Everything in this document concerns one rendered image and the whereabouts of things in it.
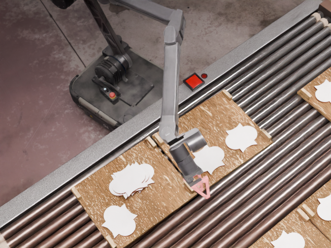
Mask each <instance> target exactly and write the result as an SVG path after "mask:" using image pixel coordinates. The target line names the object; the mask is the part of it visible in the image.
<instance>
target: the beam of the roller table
mask: <svg viewBox="0 0 331 248"><path fill-rule="evenodd" d="M320 3H322V1H321V0H306V1H304V2H303V3H301V4H300V5H298V6H297V7H295V8H294V9H292V10H291V11H289V12H288V13H286V14H285V15H283V16H282V17H280V18H279V19H277V20H276V21H274V22H273V23H272V24H270V25H269V26H267V27H266V28H264V29H263V30H261V31H260V32H258V33H257V34H255V35H254V36H252V37H251V38H249V39H248V40H246V41H245V42H243V43H242V44H240V45H239V46H237V47H236V48H234V49H233V50H231V51H230V52H228V53H227V54H226V55H224V56H223V57H221V58H220V59H218V60H217V61H215V62H214V63H213V64H211V65H210V66H208V67H207V68H205V69H204V70H202V71H201V72H199V73H198V74H197V75H198V76H199V77H200V78H202V77H201V75H202V74H203V73H205V74H207V78H205V79H203V78H202V79H203V80H204V81H205V84H204V85H203V86H201V87H200V88H198V89H197V90H195V91H194V92H193V91H191V90H190V89H189V88H188V87H187V86H186V85H185V84H184V83H183V84H181V85H180V86H179V98H178V108H179V107H181V106H182V105H184V104H185V103H186V102H188V101H189V100H191V99H192V98H194V97H195V96H196V95H198V94H199V93H201V92H202V91H204V90H205V89H207V88H208V87H210V86H211V85H213V84H214V83H215V82H217V81H218V80H220V79H221V78H223V77H224V76H226V75H227V74H228V73H230V72H231V71H233V70H234V69H236V68H237V67H239V66H240V65H241V64H243V63H244V62H246V61H247V60H249V59H250V58H251V57H253V56H254V55H256V54H257V53H258V52H260V51H261V50H263V49H264V48H266V47H267V46H269V45H270V44H271V43H273V42H275V41H276V40H277V39H279V38H280V37H282V36H283V35H285V34H286V33H287V32H289V31H290V30H292V29H293V28H295V27H296V26H298V25H299V24H300V23H302V22H303V21H305V20H306V19H308V18H309V17H310V16H311V15H312V14H314V13H316V12H317V11H318V8H319V4H320ZM161 112H162V98H161V99H159V100H158V101H156V102H155V103H153V104H152V105H150V106H149V107H147V108H146V109H144V110H143V111H141V112H140V113H138V114H137V115H135V116H134V117H133V118H131V119H130V120H128V121H127V122H125V123H124V124H122V125H121V126H119V127H118V128H116V129H115V130H113V131H112V132H110V133H109V134H107V135H106V136H104V137H103V138H101V139H100V140H98V141H97V142H95V143H94V144H93V145H91V146H90V147H88V148H87V149H85V150H84V151H82V152H81V153H79V154H78V155H76V156H75V157H73V158H72V159H71V160H69V161H68V162H66V163H65V164H63V165H62V166H60V167H59V168H57V169H56V170H54V171H53V172H51V173H50V174H48V175H47V176H45V177H44V178H42V179H41V180H40V181H38V182H37V183H35V184H34V185H32V186H31V187H29V188H28V189H26V190H25V191H23V192H22V193H20V194H19V195H17V196H16V197H14V198H13V199H11V200H10V201H8V202H7V203H5V204H4V205H2V206H1V207H0V232H1V231H2V230H3V229H5V228H6V227H7V226H9V225H10V224H12V223H13V222H15V221H16V220H18V219H19V218H20V217H22V216H23V215H25V214H26V213H28V212H29V211H31V210H32V209H33V208H35V207H36V206H38V205H39V204H41V203H42V202H43V201H45V200H46V199H48V198H49V197H51V196H52V195H54V194H55V193H56V192H58V191H59V190H61V189H62V188H64V187H65V186H67V185H68V184H70V183H71V182H73V181H74V180H75V179H77V178H78V177H80V176H81V175H83V174H84V173H86V172H87V171H88V170H90V169H91V168H93V167H94V166H96V165H97V164H99V163H100V162H101V161H103V160H104V159H106V158H107V157H109V156H110V155H111V154H113V153H114V152H116V151H117V150H119V149H120V148H122V147H123V146H124V145H126V144H127V143H129V142H130V141H131V140H133V139H134V138H136V137H137V136H139V135H140V134H142V133H143V132H145V131H146V130H147V129H149V128H150V127H152V126H153V125H155V124H156V123H158V122H159V121H160V118H161Z"/></svg>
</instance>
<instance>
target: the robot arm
mask: <svg viewBox="0 0 331 248"><path fill-rule="evenodd" d="M98 1H99V2H100V3H101V4H109V3H111V4H114V5H116V4H118V5H121V6H123V7H126V8H128V9H130V10H133V11H135V12H137V13H140V14H142V15H144V16H147V17H149V18H151V19H154V20H156V21H158V22H161V23H163V24H165V25H167V27H166V28H165V30H164V37H165V39H164V42H165V43H164V76H163V97H162V112H161V118H160V123H159V136H160V137H161V138H162V140H163V141H164V142H165V143H166V144H167V145H169V146H170V149H169V150H168V151H169V152H170V154H171V156H172V157H173V159H174V160H175V162H176V163H177V165H178V167H179V169H180V170H181V172H182V173H181V175H182V177H184V178H183V180H184V181H185V182H186V183H187V184H188V185H189V186H190V188H191V189H193V190H194V191H196V192H197V193H199V194H200V195H201V196H203V197H204V198H206V199H208V198H210V191H209V181H208V177H207V176H205V177H203V178H201V174H202V173H203V170H202V169H201V168H200V167H199V166H198V165H196V163H195V162H194V160H193V158H192V157H191V155H190V153H189V152H188V150H187V148H186V147H185V145H184V144H183V143H186V145H187V147H188V148H189V150H190V151H192V152H193V153H194V152H196V151H198V150H199V149H201V148H203V147H204V146H206V145H207V142H206V141H205V139H204V137H203V136H202V134H201V132H200V131H199V129H198V128H193V129H191V130H189V131H187V132H185V133H182V134H180V135H179V127H178V98H179V71H180V55H181V45H182V41H183V38H184V32H185V25H186V20H185V17H184V14H183V11H182V10H181V9H177V10H175V9H170V8H167V7H165V6H162V5H160V4H157V3H155V2H152V1H150V0H98ZM196 176H198V179H197V180H195V181H193V180H194V177H196ZM203 183H205V186H206V193H207V195H205V194H204V193H203V192H202V191H203ZM198 186H200V188H198Z"/></svg>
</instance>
